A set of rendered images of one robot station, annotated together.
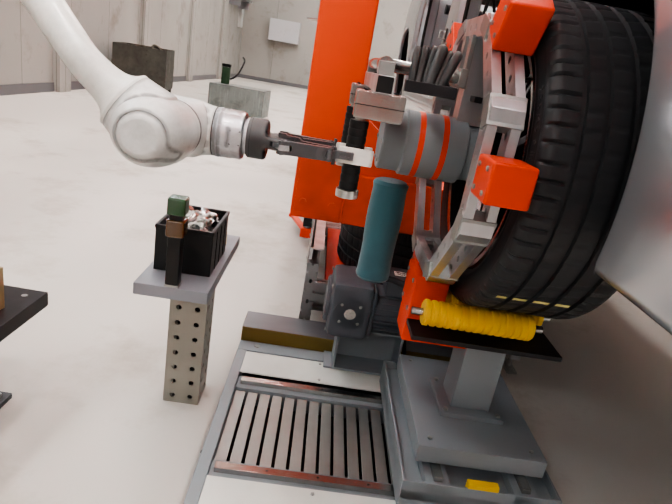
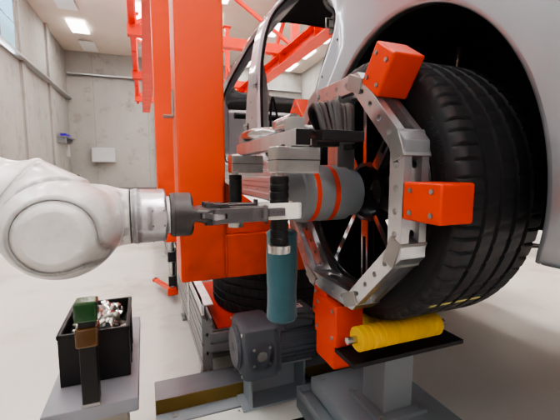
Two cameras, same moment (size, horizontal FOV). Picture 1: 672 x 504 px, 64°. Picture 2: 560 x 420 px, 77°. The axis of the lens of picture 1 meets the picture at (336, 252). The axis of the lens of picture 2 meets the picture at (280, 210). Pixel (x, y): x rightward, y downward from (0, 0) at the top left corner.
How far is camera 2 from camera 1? 0.44 m
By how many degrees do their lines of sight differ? 22
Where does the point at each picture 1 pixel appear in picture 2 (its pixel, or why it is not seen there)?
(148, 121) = (66, 212)
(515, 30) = (395, 77)
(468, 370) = (390, 375)
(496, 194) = (448, 213)
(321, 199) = (207, 262)
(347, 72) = (209, 152)
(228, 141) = (152, 223)
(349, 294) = (258, 338)
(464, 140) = (351, 181)
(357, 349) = (265, 382)
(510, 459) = not seen: outside the picture
